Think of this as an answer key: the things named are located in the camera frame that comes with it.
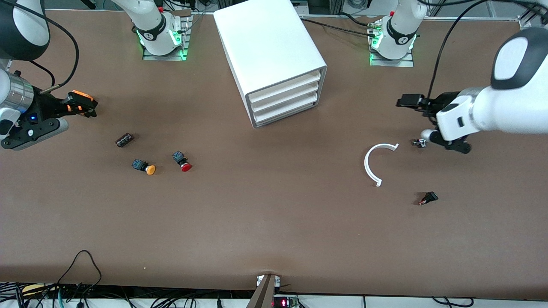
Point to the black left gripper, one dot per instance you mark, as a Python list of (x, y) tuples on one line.
[(442, 102)]

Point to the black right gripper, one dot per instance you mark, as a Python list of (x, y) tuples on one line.
[(46, 105)]

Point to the white lowest drawer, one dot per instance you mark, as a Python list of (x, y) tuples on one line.
[(284, 109)]

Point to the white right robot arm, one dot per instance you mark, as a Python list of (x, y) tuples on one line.
[(30, 25)]

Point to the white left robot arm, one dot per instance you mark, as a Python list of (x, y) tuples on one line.
[(513, 107)]

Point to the orange push button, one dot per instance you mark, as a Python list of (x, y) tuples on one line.
[(150, 170)]

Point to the red push button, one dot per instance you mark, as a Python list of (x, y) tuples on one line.
[(186, 167)]

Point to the white middle drawer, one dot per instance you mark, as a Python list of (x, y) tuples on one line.
[(284, 97)]

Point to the white uppermost drawer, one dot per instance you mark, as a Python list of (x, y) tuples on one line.
[(284, 87)]

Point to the white drawer cabinet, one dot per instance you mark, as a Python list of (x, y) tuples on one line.
[(265, 42)]

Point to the orange box with black base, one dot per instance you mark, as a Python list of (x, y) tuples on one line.
[(81, 94)]

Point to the small silver metal connector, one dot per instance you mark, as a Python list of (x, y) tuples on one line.
[(421, 143)]

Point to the small black terminal block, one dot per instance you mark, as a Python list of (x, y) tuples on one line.
[(124, 140)]

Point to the white curved plastic arc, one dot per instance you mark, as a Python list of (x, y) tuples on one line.
[(367, 164)]

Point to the circuit board with red display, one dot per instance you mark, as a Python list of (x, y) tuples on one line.
[(284, 303)]

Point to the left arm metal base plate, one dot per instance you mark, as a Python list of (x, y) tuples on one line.
[(391, 63)]

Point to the small black red switch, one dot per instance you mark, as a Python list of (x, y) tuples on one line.
[(430, 197)]

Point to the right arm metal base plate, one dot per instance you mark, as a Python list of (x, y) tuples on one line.
[(165, 57)]

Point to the aluminium frame corner profile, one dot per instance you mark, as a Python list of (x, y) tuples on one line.
[(524, 21)]

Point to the brown camera post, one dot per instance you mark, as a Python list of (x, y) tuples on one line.
[(263, 295)]

